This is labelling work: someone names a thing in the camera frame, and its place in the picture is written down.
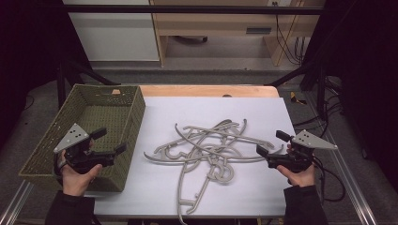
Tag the aluminium rail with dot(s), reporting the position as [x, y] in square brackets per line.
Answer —
[347, 175]
[15, 203]

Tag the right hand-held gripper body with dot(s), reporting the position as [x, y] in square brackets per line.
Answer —
[308, 140]

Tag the white table sheet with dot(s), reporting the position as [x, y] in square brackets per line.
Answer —
[256, 187]

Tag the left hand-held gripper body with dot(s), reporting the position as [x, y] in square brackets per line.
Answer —
[72, 137]

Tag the black frame strut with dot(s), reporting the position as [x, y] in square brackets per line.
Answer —
[75, 75]
[313, 75]

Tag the person's left hand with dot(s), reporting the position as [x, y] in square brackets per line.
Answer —
[78, 182]

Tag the white cabinet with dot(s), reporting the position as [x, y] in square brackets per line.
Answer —
[115, 37]

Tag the black curtain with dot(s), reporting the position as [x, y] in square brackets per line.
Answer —
[28, 56]
[366, 78]

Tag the light wooden desk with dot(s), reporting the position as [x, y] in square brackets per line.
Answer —
[219, 22]

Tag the person's right hand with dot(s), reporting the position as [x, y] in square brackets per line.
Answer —
[298, 178]

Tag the wooden table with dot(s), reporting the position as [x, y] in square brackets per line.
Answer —
[203, 90]

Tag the yellow and black tool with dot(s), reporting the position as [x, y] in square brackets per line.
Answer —
[296, 99]

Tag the green woven basket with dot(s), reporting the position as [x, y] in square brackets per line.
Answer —
[94, 115]

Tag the black horizontal frame bar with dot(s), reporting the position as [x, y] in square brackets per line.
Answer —
[187, 9]

